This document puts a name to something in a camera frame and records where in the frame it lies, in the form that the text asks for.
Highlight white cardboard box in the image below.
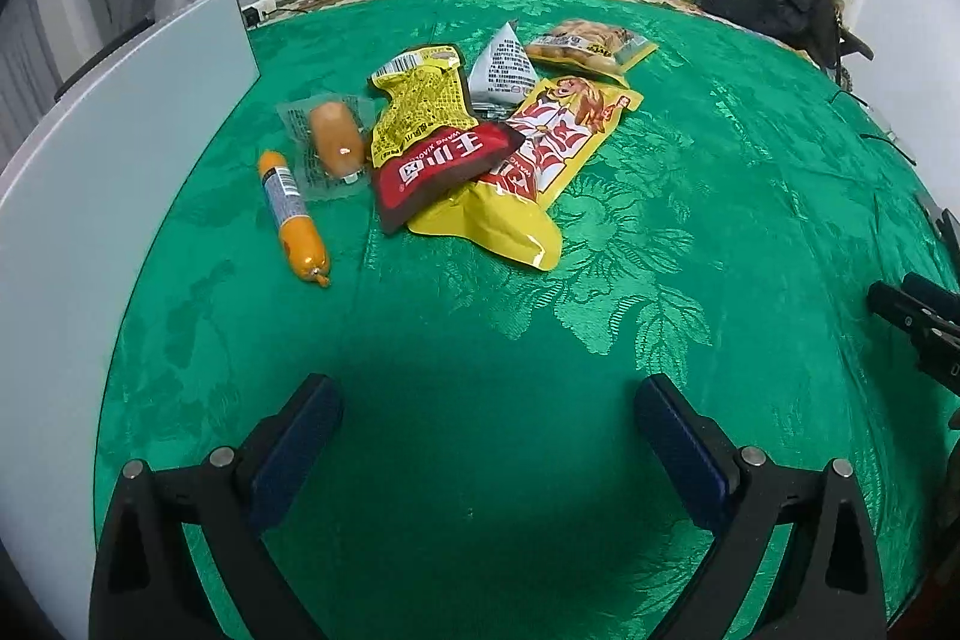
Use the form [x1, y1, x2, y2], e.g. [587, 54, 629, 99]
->
[0, 0, 259, 638]

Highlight yellow bag of round snacks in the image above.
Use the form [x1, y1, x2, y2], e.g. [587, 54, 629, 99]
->
[524, 19, 658, 88]

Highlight grey triangular snack packet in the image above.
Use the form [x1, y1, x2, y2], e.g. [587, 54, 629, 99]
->
[467, 23, 539, 120]

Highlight black jacket pile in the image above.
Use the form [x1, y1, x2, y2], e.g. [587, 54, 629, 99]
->
[698, 0, 874, 70]

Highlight green floral bedspread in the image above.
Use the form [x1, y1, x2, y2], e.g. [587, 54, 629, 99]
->
[94, 0, 957, 638]

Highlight yellow red chicken snack pouch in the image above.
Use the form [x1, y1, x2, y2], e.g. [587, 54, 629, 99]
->
[409, 76, 643, 271]

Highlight white power strip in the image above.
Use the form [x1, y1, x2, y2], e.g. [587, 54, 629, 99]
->
[241, 0, 278, 29]

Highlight yellow red long snack packet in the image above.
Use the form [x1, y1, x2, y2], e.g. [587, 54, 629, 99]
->
[370, 44, 524, 236]

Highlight orange sausage stick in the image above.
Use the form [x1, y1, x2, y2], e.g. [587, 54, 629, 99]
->
[257, 149, 331, 287]

